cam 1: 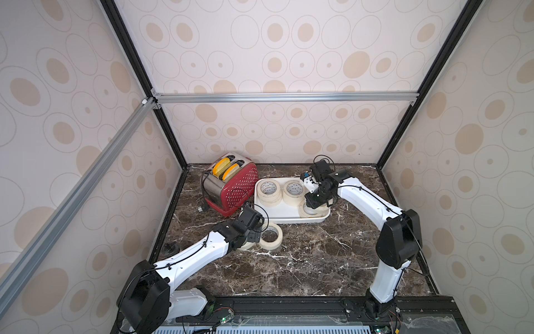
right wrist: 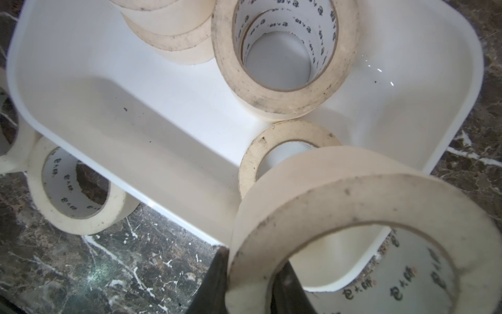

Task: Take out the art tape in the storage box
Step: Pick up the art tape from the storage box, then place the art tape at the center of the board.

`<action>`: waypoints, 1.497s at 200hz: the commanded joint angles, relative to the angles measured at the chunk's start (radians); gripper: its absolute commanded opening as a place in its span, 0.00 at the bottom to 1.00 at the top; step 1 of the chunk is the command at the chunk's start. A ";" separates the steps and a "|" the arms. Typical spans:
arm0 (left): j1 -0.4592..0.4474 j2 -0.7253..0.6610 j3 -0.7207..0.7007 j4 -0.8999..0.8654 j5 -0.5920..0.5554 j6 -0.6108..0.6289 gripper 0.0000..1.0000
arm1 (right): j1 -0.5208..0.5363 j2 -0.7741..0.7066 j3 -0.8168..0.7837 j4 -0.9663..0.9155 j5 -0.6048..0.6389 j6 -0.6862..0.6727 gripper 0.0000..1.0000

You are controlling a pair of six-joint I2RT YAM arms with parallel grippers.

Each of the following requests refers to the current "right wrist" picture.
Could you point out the masking tape roll three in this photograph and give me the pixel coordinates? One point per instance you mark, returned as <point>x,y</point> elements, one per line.
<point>57,194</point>

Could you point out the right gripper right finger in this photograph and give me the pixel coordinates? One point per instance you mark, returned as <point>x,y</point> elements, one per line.
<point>288,295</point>

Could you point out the masking tape roll one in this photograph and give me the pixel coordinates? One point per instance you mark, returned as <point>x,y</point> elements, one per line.
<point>168,25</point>

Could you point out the masking tape roll four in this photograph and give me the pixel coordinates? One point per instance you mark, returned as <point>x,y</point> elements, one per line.
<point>446,257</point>

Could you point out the masking tape roll six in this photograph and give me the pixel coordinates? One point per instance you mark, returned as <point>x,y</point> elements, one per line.
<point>190,48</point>

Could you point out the masking tape roll two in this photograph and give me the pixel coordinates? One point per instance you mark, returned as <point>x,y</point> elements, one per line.
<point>329,30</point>

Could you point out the masking tape roll five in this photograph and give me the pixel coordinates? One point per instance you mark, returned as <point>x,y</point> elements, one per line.
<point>274,136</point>

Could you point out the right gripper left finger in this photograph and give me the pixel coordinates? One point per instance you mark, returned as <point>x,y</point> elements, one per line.
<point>210,297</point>

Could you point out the white plastic storage box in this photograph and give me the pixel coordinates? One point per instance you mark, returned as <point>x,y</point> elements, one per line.
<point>173,135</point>

